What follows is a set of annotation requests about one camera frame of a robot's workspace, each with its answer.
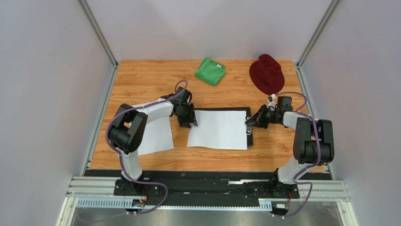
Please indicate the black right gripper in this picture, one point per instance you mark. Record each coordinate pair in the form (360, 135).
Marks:
(260, 117)

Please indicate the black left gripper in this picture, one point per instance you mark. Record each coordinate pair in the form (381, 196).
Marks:
(191, 118)

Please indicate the black clipboard folder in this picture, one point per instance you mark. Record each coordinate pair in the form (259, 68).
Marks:
(249, 138)

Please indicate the white paper sheet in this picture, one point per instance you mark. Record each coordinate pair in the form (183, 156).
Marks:
(157, 137)
(219, 130)

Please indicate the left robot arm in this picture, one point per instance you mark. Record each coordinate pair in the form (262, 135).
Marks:
(125, 132)

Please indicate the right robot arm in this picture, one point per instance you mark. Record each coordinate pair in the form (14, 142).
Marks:
(313, 142)

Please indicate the dark red hat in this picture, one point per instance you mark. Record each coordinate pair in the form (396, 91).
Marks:
(266, 74)

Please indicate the green folded cloth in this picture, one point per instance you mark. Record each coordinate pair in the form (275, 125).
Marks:
(210, 71)

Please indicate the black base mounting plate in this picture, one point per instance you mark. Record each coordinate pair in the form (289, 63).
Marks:
(195, 188)

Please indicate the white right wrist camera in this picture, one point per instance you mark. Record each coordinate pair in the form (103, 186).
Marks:
(271, 101)

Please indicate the aluminium frame rail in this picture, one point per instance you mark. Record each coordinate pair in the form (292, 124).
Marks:
(314, 187)

